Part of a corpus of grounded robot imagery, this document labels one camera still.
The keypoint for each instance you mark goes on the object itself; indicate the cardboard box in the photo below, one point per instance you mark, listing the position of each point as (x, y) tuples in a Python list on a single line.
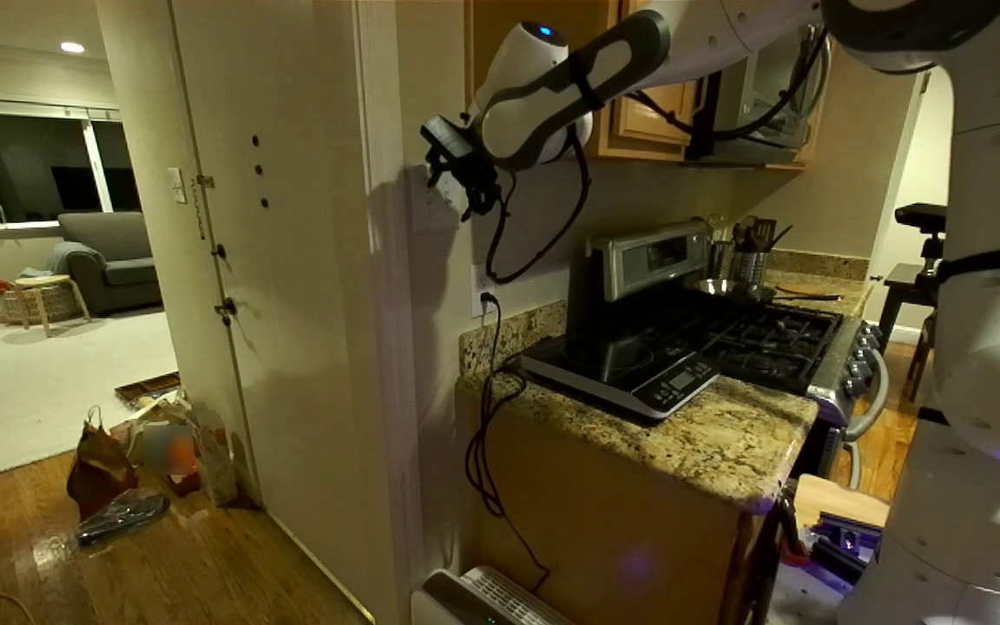
[(833, 501)]

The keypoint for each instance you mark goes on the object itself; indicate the white hallway light switch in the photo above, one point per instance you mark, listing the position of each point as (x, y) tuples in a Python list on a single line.
[(174, 186)]

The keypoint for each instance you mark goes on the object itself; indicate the stainless steel microwave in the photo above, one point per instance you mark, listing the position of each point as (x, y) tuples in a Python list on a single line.
[(760, 108)]

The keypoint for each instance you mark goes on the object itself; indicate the wooden counter base cabinet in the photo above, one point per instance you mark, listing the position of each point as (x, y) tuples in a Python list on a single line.
[(604, 521)]

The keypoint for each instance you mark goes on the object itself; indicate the black tripod camera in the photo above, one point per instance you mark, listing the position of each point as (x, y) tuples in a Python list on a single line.
[(921, 216)]

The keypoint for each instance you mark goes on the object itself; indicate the white wall outlet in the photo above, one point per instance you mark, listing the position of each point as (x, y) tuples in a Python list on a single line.
[(486, 310)]

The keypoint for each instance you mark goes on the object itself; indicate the white door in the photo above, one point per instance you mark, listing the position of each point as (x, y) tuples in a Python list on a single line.
[(291, 291)]

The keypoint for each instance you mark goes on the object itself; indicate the small wooden stool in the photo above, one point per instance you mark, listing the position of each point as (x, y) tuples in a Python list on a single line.
[(48, 285)]

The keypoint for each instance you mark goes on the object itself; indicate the dark blue shoe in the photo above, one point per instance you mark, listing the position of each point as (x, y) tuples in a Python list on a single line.
[(121, 520)]

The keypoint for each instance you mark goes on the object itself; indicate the wooden wall cabinet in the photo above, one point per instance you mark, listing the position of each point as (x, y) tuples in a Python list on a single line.
[(640, 133)]

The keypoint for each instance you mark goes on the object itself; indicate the steel pot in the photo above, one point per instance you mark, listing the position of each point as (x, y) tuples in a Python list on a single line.
[(713, 285)]

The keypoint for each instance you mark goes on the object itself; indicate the dark side table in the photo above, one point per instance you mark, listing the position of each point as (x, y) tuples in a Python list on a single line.
[(905, 282)]

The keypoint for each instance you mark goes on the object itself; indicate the wooden cutting board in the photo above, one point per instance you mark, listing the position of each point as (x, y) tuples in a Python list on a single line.
[(814, 291)]

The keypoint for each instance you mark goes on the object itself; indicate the orange toy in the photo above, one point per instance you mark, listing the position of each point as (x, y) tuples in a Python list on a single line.
[(180, 455)]

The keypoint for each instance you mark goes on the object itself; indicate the stainless steel gas stove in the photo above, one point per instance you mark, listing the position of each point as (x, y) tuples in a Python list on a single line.
[(753, 334)]

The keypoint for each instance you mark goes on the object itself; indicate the dark window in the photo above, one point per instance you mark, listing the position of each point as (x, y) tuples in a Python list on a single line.
[(37, 170)]

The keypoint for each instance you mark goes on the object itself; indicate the brown paper bag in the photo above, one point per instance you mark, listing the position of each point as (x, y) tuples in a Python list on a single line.
[(99, 472)]

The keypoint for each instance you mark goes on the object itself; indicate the round ceiling light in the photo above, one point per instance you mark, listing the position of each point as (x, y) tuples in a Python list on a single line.
[(71, 48)]

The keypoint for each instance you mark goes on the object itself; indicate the grey armchair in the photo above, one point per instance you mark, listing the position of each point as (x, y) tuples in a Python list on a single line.
[(105, 263)]

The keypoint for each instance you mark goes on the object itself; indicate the white floor heater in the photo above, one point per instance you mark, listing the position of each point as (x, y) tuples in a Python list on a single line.
[(465, 600)]

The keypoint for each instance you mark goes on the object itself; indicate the utensil holder with utensils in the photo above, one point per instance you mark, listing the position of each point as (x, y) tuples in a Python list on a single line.
[(753, 263)]

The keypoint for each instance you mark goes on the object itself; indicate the black induction cooktop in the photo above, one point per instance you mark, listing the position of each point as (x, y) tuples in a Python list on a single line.
[(625, 376)]

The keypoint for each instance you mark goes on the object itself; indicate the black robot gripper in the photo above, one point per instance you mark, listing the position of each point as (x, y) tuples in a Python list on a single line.
[(471, 170)]

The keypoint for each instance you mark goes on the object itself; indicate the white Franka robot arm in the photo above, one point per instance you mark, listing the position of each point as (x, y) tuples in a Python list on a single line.
[(986, 350)]

